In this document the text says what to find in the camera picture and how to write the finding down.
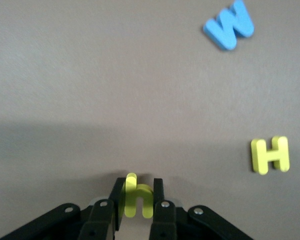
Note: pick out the yellow lowercase letter h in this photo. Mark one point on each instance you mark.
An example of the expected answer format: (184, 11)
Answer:
(130, 200)

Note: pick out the yellow capital letter H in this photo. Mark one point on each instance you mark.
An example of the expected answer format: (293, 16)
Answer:
(270, 156)

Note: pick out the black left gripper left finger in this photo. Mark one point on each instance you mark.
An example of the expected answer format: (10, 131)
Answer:
(97, 220)

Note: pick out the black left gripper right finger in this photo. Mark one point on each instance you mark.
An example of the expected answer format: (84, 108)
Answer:
(165, 220)

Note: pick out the brown table cover sheet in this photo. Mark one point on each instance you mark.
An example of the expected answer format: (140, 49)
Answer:
(90, 75)

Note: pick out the blue capital letter M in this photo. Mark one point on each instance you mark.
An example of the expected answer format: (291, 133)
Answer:
(243, 23)

